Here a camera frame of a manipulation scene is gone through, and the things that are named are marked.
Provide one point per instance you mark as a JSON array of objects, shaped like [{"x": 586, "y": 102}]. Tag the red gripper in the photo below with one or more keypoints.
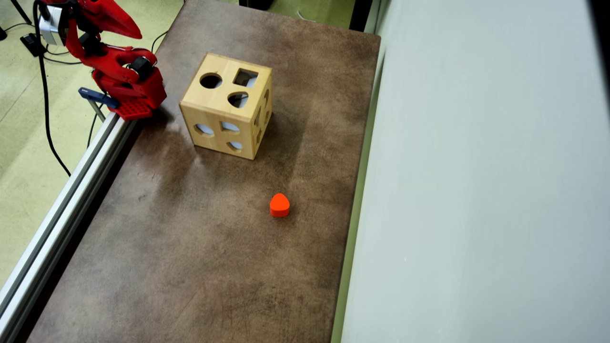
[{"x": 116, "y": 19}]

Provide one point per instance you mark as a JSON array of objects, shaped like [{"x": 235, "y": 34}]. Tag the red robot arm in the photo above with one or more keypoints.
[{"x": 143, "y": 88}]

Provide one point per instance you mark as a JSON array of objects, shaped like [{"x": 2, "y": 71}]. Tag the wooden shape sorter box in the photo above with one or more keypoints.
[{"x": 214, "y": 102}]

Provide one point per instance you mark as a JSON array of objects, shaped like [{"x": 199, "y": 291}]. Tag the blue clamp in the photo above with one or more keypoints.
[{"x": 97, "y": 96}]

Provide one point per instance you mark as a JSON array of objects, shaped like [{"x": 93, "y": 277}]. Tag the black power adapter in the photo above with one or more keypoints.
[{"x": 31, "y": 44}]

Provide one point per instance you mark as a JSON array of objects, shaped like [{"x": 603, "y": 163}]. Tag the black tripod leg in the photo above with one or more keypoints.
[{"x": 21, "y": 12}]

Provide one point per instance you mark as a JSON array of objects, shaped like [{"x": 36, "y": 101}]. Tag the black flat object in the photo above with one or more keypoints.
[{"x": 257, "y": 4}]

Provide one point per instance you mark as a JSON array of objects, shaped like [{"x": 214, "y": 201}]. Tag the orange rounded triangle block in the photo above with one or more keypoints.
[{"x": 279, "y": 206}]

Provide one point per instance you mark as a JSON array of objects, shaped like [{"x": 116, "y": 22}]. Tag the light grey partition panel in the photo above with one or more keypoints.
[{"x": 476, "y": 166}]

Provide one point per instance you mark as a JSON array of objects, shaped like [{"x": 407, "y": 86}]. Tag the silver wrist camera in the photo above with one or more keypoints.
[{"x": 51, "y": 26}]

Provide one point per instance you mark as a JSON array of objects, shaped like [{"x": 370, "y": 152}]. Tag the aluminium profile rail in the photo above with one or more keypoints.
[{"x": 57, "y": 224}]

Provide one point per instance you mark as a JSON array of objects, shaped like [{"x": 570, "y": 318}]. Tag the dark upright post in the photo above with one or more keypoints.
[{"x": 360, "y": 14}]

